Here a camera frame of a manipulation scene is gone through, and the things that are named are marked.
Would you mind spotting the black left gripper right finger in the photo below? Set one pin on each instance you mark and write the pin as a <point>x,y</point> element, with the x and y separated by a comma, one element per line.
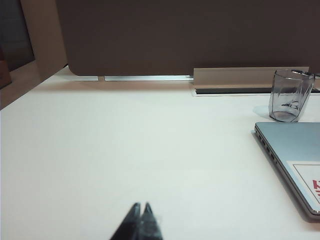
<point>150,227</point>

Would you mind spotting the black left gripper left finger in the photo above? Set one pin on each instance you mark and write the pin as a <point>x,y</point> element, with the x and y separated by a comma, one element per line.
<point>130,225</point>

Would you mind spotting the clear faceted water cup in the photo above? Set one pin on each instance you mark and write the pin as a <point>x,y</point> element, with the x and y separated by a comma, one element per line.
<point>287,100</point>

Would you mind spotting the silver closed laptop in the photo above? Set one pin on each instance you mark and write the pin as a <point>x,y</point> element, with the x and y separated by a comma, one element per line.
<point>285,140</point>

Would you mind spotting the white sticker with red print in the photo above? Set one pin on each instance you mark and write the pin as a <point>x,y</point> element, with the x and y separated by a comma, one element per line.
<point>306,173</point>

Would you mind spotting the beige fabric desk divider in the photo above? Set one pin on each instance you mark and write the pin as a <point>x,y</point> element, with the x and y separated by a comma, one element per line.
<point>175,37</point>

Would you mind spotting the aluminium divider mounting rail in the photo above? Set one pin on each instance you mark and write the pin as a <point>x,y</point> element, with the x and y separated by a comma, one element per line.
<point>86,78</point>
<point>150,78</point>

